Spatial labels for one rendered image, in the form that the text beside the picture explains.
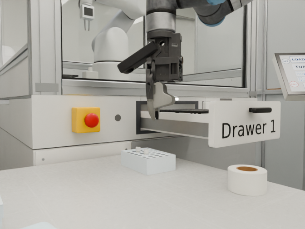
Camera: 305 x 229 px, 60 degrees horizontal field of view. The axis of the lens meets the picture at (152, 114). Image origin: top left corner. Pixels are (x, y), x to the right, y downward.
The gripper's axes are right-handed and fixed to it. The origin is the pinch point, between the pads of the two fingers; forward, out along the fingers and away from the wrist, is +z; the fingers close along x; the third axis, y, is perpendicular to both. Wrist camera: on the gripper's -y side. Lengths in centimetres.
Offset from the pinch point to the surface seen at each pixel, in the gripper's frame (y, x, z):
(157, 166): 2.9, -6.5, 11.8
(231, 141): 19.4, 2.1, 6.4
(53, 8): -27.9, -0.7, -28.8
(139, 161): -1.4, -6.8, 10.6
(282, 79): 47, 83, -15
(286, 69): 50, 87, -20
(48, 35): -28.4, -2.3, -21.1
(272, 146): 65, 199, 38
